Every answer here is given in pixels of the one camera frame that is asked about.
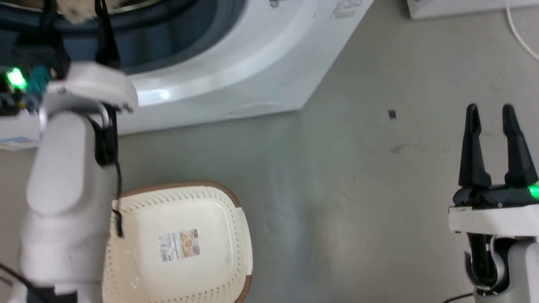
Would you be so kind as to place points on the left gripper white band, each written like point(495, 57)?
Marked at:
point(90, 86)

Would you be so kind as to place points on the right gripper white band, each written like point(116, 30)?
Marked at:
point(497, 214)

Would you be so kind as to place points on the beige plush toy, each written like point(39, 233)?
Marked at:
point(80, 9)

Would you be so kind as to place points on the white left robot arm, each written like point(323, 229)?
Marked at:
point(63, 198)

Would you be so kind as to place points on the white front-load washing machine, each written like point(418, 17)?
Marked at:
point(261, 54)

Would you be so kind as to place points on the printed basket label sticker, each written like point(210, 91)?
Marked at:
point(180, 245)

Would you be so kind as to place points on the cream perforated laundry basket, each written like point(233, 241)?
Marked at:
point(181, 261)

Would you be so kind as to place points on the dark grey washer door gasket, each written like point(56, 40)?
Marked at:
point(177, 38)

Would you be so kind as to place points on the small black floor scrap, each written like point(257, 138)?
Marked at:
point(392, 114)

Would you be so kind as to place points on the white appliance base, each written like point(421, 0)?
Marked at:
point(467, 7)

